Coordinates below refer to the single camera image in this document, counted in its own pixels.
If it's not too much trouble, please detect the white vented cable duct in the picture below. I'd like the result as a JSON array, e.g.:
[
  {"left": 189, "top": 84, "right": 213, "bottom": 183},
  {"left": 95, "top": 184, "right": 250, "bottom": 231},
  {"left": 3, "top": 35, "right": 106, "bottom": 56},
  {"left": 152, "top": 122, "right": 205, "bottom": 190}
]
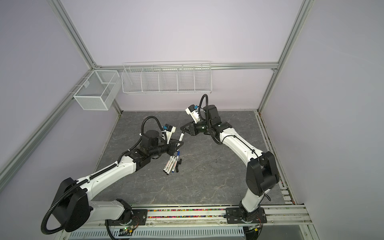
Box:
[{"left": 69, "top": 227, "right": 245, "bottom": 240}]

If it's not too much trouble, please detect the black corrugated left cable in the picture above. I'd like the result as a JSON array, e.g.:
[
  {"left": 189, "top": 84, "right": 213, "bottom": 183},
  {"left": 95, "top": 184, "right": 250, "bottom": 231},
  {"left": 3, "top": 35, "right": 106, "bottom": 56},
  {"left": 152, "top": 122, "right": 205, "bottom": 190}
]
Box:
[{"left": 40, "top": 163, "right": 118, "bottom": 235}]

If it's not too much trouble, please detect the aluminium frame profile left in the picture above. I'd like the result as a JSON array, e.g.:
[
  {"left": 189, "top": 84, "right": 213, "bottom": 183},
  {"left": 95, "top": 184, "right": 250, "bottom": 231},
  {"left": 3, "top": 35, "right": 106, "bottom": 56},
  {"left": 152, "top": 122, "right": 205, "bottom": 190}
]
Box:
[{"left": 0, "top": 0, "right": 122, "bottom": 193}]

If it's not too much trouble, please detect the aluminium frame profile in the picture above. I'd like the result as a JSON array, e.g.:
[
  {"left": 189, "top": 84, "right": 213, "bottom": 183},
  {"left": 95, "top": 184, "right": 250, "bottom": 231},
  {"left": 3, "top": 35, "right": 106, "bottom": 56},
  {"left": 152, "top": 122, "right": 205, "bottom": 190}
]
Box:
[
  {"left": 0, "top": 0, "right": 122, "bottom": 193},
  {"left": 95, "top": 61, "right": 279, "bottom": 71},
  {"left": 257, "top": 0, "right": 315, "bottom": 113}
]

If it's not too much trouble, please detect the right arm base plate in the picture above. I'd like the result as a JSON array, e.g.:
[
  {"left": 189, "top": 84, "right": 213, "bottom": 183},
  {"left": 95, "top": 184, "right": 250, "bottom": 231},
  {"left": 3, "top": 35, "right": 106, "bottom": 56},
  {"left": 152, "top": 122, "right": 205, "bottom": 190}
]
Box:
[{"left": 224, "top": 207, "right": 267, "bottom": 224}]

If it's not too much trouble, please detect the white mesh square basket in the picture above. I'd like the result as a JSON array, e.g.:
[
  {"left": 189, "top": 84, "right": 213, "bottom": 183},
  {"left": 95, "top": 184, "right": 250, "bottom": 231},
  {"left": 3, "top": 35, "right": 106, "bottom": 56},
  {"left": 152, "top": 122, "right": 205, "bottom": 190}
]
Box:
[{"left": 74, "top": 70, "right": 122, "bottom": 111}]

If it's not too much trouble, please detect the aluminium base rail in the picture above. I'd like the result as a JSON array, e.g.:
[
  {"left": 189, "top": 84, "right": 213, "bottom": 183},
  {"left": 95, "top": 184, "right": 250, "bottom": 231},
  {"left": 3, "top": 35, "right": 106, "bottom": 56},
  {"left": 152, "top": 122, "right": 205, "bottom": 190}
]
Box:
[{"left": 64, "top": 201, "right": 313, "bottom": 232}]

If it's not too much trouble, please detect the white wire long basket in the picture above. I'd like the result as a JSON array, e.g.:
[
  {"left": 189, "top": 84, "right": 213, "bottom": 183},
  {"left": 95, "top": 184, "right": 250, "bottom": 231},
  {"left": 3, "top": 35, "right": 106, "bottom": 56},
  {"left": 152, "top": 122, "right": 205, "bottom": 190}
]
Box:
[{"left": 122, "top": 67, "right": 213, "bottom": 94}]

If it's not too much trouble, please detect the blue capped whiteboard marker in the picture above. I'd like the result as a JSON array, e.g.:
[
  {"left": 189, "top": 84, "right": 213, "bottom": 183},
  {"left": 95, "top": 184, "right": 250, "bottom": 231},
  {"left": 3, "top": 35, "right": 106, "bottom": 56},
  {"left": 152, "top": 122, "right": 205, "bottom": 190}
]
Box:
[{"left": 172, "top": 151, "right": 180, "bottom": 173}]

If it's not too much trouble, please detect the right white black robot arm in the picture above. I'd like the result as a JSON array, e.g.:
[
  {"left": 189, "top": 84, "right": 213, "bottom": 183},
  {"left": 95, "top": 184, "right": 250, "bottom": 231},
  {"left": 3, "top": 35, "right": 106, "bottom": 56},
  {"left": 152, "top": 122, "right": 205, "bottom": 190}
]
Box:
[{"left": 181, "top": 105, "right": 280, "bottom": 214}]

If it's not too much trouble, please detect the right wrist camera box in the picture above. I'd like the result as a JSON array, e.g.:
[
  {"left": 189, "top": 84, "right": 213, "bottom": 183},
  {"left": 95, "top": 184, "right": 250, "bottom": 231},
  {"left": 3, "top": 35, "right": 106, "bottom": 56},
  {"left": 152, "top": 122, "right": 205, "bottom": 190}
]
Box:
[{"left": 186, "top": 105, "right": 201, "bottom": 124}]

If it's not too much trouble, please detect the aluminium frame profile back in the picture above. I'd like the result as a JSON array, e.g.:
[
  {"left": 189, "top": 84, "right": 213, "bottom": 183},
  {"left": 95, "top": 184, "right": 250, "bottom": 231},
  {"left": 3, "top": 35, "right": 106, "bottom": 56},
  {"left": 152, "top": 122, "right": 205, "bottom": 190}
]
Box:
[{"left": 95, "top": 61, "right": 279, "bottom": 71}]

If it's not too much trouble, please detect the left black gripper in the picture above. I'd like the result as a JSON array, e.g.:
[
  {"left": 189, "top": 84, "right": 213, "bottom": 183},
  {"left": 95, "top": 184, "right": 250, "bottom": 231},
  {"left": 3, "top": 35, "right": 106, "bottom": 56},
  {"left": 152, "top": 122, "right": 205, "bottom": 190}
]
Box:
[{"left": 148, "top": 136, "right": 183, "bottom": 157}]

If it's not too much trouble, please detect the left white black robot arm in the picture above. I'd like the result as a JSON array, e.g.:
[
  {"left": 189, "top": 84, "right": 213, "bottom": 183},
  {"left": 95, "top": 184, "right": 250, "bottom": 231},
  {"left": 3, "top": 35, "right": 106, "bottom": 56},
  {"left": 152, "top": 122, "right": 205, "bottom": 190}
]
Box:
[{"left": 41, "top": 125, "right": 183, "bottom": 235}]

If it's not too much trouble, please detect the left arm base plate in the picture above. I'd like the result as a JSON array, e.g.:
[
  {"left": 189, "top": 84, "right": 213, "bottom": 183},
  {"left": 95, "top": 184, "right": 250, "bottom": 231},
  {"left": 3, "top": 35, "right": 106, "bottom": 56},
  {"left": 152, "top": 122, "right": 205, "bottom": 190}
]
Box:
[{"left": 107, "top": 209, "right": 148, "bottom": 227}]

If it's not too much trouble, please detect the white marker pen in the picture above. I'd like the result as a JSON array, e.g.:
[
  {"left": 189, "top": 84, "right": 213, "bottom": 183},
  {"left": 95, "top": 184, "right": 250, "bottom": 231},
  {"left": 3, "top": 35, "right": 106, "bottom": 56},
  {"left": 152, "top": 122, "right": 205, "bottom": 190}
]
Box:
[
  {"left": 166, "top": 156, "right": 176, "bottom": 175},
  {"left": 168, "top": 156, "right": 178, "bottom": 174},
  {"left": 179, "top": 132, "right": 185, "bottom": 142},
  {"left": 163, "top": 156, "right": 174, "bottom": 174}
]

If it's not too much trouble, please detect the aluminium frame profile right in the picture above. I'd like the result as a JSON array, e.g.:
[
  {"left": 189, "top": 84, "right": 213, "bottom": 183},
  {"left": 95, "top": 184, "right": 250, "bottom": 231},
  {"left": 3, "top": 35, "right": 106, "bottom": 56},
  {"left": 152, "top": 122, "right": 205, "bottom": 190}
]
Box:
[{"left": 257, "top": 0, "right": 315, "bottom": 113}]

